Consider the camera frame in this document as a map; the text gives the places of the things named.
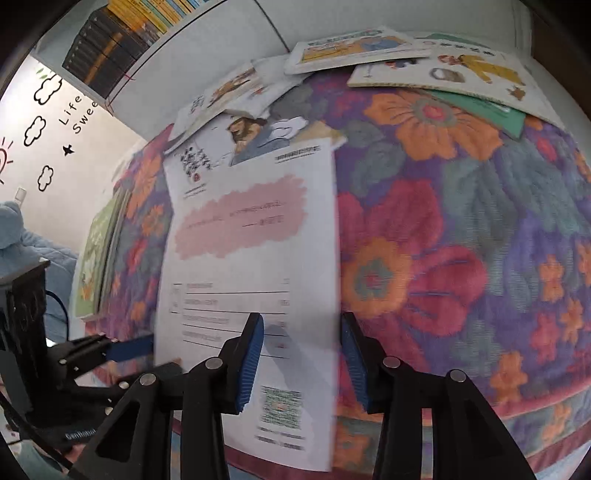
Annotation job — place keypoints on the white bookshelf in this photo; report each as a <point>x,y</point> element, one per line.
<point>221,32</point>

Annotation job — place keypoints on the row of colourful books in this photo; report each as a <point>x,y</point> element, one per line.
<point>152,14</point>

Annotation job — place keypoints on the floral mat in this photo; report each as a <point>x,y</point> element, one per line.
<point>438,230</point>

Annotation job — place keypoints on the beige cartoon book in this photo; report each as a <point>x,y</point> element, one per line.
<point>226,87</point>

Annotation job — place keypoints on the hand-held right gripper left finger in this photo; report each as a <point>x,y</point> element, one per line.
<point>249,364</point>

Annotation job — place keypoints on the white book with pink patch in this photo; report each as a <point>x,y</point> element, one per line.
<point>258,277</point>

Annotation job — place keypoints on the black wall lettering decal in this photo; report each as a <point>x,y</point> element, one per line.
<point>76,128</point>

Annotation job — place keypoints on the white picture book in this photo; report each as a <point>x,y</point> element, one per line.
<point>461,76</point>

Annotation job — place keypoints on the cloud outline wall decal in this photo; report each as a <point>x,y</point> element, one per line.
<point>38,92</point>
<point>40,177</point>
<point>28,131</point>

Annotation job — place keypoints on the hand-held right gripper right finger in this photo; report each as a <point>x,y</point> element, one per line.
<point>355,364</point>

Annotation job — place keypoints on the blue and yellow cartoon book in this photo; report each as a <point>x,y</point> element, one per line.
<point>351,48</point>

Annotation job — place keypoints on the black plane wall decal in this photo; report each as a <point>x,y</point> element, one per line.
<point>68,149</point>

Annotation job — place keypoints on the white and grey book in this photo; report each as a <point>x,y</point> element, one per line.
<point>254,134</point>

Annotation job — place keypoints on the row of dark books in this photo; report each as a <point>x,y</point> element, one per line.
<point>106,50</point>

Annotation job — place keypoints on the dark green book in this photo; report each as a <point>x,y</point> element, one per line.
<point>489,113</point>

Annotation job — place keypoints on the teal and white book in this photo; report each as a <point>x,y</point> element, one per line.
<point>443,37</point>

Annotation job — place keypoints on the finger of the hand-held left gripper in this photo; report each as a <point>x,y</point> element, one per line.
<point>164,370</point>
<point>131,348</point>

